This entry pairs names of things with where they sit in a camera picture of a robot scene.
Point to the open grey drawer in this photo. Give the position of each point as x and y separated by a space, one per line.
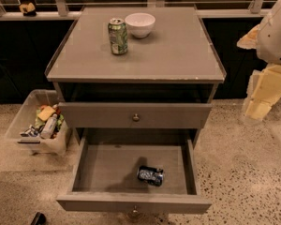
105 176

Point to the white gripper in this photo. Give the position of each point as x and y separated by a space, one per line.
275 37

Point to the green soda can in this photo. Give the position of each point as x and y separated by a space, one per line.
117 36

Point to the yellow black object on ledge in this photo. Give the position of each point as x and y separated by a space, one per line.
28 9

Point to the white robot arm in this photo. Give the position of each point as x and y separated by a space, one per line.
264 87

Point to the white ceramic bowl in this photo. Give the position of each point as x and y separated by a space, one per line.
140 25

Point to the black object on floor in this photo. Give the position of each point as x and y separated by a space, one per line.
39 219

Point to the white bottle in bin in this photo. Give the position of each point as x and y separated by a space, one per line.
49 127

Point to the clear plastic bin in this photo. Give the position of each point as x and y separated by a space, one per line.
25 128

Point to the blue pepsi can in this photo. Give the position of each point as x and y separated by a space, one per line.
150 175

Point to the yellow sponge in bin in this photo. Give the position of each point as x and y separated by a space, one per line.
46 113

